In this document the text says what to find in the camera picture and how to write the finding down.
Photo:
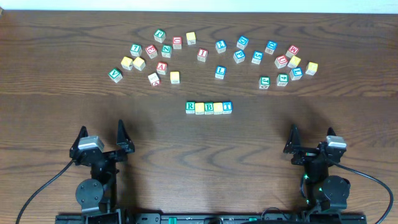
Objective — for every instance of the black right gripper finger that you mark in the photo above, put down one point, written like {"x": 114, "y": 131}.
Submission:
{"x": 293, "y": 144}
{"x": 331, "y": 132}

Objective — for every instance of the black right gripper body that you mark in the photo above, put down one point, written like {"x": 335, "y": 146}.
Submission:
{"x": 306, "y": 155}

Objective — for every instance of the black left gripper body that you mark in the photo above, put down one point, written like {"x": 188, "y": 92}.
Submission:
{"x": 104, "y": 154}

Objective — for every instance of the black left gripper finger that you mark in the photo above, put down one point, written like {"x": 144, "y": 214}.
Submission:
{"x": 123, "y": 139}
{"x": 74, "y": 148}

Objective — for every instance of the green R letter block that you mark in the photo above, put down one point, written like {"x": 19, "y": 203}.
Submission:
{"x": 190, "y": 107}

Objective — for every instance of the blue T letter block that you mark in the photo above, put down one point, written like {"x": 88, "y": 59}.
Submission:
{"x": 227, "y": 107}

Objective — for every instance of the yellow O letter block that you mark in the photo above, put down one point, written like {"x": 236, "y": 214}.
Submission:
{"x": 199, "y": 108}

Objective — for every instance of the green B letter block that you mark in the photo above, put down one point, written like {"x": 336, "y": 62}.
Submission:
{"x": 209, "y": 108}

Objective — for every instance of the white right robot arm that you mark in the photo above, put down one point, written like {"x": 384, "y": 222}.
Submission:
{"x": 324, "y": 193}

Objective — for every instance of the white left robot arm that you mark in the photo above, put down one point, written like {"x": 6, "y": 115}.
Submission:
{"x": 97, "y": 195}

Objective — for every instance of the green V letter block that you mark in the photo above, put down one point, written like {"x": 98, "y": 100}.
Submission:
{"x": 116, "y": 75}

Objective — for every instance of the green 4 number block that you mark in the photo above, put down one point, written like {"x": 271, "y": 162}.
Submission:
{"x": 282, "y": 79}

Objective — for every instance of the yellow G letter block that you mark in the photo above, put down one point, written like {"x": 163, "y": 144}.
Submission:
{"x": 311, "y": 68}

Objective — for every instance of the blue L block right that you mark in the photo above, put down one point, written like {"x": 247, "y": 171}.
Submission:
{"x": 296, "y": 73}

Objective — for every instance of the green J block right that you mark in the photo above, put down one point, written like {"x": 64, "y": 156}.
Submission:
{"x": 264, "y": 83}

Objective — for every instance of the yellow K letter block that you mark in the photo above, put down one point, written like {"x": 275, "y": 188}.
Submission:
{"x": 127, "y": 63}

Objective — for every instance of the yellow C letter block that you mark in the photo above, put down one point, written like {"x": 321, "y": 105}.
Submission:
{"x": 139, "y": 63}

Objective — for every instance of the yellow X letter block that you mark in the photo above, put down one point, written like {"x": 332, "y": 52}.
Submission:
{"x": 294, "y": 62}

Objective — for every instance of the yellow S letter block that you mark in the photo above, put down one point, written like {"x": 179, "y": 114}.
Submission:
{"x": 174, "y": 77}

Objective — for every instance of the red A letter block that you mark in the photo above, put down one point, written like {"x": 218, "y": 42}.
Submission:
{"x": 162, "y": 68}

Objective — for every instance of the red U block right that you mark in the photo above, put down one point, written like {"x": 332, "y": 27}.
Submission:
{"x": 281, "y": 61}

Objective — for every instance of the green 7 number block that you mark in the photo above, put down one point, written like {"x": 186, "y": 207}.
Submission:
{"x": 136, "y": 50}

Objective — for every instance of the red M letter block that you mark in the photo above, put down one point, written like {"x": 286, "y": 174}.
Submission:
{"x": 291, "y": 51}

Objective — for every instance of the red E letter block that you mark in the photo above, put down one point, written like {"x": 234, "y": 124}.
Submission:
{"x": 151, "y": 51}

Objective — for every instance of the blue 5 number block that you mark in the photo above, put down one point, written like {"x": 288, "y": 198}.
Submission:
{"x": 257, "y": 57}

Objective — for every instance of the green Z letter block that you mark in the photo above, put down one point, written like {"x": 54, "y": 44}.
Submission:
{"x": 166, "y": 51}

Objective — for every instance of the blue L letter block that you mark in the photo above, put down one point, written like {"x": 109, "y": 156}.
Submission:
{"x": 220, "y": 72}

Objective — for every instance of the blue P letter block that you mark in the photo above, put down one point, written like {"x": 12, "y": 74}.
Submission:
{"x": 239, "y": 56}

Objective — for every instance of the green J letter block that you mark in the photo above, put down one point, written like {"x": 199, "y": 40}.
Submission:
{"x": 159, "y": 35}

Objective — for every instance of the red U letter block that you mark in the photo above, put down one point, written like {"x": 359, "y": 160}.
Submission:
{"x": 177, "y": 42}

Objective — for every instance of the blue D letter block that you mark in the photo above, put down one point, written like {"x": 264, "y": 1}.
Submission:
{"x": 242, "y": 42}

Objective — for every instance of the red I letter block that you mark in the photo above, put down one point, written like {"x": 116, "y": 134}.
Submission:
{"x": 202, "y": 55}

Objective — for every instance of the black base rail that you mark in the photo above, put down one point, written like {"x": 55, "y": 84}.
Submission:
{"x": 155, "y": 218}

